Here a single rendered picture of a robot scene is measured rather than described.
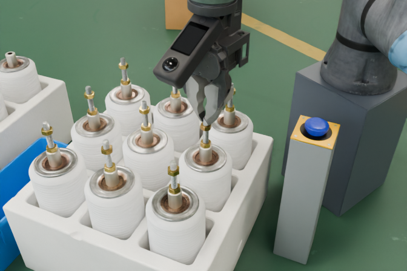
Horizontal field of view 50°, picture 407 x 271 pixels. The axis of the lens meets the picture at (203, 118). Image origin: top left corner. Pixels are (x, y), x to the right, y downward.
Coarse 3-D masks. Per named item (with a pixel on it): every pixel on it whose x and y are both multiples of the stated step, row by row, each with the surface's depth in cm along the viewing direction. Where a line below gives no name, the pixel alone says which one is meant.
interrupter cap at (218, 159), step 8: (192, 152) 79; (216, 152) 80; (224, 152) 79; (192, 160) 78; (216, 160) 78; (224, 160) 78; (192, 168) 76; (200, 168) 76; (208, 168) 76; (216, 168) 76
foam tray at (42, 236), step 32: (256, 160) 89; (32, 192) 82; (256, 192) 91; (32, 224) 78; (64, 224) 76; (224, 224) 76; (32, 256) 85; (64, 256) 80; (96, 256) 74; (128, 256) 71; (160, 256) 70; (224, 256) 77
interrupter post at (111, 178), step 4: (116, 168) 72; (104, 172) 72; (108, 172) 71; (112, 172) 71; (116, 172) 72; (108, 176) 72; (112, 176) 72; (116, 176) 72; (108, 180) 72; (112, 180) 72; (116, 180) 73; (108, 184) 73; (112, 184) 73; (116, 184) 73
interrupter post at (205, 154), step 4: (200, 148) 77; (204, 148) 76; (208, 148) 76; (200, 152) 77; (204, 152) 77; (208, 152) 77; (200, 156) 78; (204, 156) 77; (208, 156) 77; (200, 160) 78; (204, 160) 78; (208, 160) 78
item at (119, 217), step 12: (84, 192) 73; (132, 192) 72; (96, 204) 71; (108, 204) 71; (120, 204) 71; (132, 204) 73; (96, 216) 73; (108, 216) 72; (120, 216) 72; (132, 216) 74; (144, 216) 79; (96, 228) 76; (108, 228) 74; (120, 228) 74; (132, 228) 76
